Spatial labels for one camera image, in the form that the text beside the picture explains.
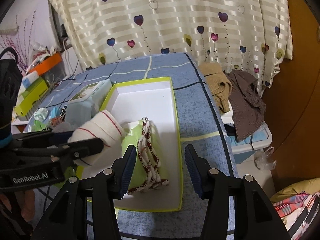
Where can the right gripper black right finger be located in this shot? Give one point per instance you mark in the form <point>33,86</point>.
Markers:
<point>212,185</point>

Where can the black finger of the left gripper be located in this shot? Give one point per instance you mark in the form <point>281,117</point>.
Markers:
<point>45,137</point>
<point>76,150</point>

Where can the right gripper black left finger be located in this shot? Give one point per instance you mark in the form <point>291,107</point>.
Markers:
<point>109,185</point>

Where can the small striped cloth bundle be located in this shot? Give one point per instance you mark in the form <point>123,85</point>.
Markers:
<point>63,113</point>

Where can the green floral cloth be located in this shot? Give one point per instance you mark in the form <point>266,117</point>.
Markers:
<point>150,171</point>

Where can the beige towel red stripes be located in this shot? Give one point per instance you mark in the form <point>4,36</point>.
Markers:
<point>103,126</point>

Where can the bright green cloth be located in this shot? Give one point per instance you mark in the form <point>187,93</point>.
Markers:
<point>38,126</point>

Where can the white green sock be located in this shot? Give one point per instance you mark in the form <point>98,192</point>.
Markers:
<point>41,114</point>

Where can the blue face mask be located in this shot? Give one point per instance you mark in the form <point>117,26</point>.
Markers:
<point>54,113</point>

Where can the person left hand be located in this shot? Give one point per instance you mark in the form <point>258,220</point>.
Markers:
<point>26,201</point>

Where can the wet wipes pack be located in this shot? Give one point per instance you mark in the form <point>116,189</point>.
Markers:
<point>86,103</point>

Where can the blue plaid bedsheet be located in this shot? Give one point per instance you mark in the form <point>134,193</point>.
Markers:
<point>200,125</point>

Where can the lime green cardboard box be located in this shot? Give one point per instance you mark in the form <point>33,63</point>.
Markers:
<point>30,96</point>

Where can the white plastic storage bin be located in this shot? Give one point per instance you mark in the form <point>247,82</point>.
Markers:
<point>245,149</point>

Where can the clear plastic bag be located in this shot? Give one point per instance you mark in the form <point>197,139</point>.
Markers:
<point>263,159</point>

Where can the blue white tissue box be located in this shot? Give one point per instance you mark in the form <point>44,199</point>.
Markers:
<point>29,79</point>

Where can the colourful plaid blanket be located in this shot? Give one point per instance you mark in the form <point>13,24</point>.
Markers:
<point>298,207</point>

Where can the orange plastic tray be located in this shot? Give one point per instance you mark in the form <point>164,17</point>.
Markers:
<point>47,64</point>

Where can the pink decorative branches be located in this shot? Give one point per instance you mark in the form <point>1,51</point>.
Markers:
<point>19,39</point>

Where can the brown checked shirt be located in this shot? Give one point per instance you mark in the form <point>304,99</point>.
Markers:
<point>248,107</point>

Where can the green white box lid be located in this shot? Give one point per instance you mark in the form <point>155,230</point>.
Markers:
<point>146,110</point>

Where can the tan knitted garment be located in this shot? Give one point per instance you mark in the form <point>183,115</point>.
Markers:
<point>219,85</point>

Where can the wooden wardrobe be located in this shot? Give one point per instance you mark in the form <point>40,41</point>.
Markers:
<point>292,112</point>

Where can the heart pattern curtain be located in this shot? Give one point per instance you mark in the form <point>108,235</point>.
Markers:
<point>250,35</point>

